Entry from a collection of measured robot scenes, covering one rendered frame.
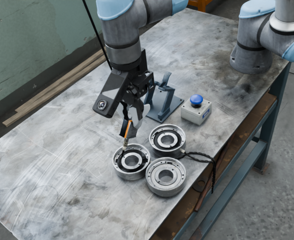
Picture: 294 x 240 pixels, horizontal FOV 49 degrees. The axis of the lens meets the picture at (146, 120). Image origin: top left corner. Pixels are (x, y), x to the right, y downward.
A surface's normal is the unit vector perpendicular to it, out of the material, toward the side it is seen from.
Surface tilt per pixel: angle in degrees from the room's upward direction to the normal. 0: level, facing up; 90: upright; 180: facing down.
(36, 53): 90
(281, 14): 102
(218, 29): 0
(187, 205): 0
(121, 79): 32
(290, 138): 0
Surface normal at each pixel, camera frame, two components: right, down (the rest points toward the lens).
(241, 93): -0.10, -0.71
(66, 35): 0.78, 0.39
